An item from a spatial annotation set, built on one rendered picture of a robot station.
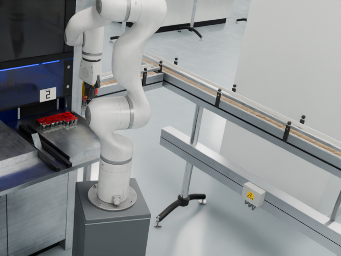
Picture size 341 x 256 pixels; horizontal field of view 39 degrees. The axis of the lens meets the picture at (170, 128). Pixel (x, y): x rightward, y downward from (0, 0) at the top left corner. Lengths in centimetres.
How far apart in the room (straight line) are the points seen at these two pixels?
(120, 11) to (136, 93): 30
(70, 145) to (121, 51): 73
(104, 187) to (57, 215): 95
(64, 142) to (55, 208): 60
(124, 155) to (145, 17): 51
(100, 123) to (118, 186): 29
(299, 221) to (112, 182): 120
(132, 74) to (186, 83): 128
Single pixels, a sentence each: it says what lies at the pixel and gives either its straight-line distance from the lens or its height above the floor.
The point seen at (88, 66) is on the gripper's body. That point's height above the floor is 127.
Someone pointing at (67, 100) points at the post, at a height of 94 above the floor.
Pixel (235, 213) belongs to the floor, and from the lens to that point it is 344.
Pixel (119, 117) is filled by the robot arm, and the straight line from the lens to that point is 166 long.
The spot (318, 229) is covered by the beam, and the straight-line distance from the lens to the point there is 263.
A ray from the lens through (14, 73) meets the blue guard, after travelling 220.
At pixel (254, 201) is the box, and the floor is 48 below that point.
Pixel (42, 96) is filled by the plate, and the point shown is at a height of 102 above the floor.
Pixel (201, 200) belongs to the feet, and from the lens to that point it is 346.
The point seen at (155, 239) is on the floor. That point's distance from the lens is 308.
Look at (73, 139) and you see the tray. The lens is 224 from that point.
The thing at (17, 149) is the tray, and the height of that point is 88.
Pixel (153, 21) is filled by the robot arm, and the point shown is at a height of 158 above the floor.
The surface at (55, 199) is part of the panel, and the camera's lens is 268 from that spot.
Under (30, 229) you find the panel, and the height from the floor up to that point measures 26.
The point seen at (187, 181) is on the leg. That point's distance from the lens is 314.
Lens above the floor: 198
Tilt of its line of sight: 27 degrees down
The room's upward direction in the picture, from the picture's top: 9 degrees clockwise
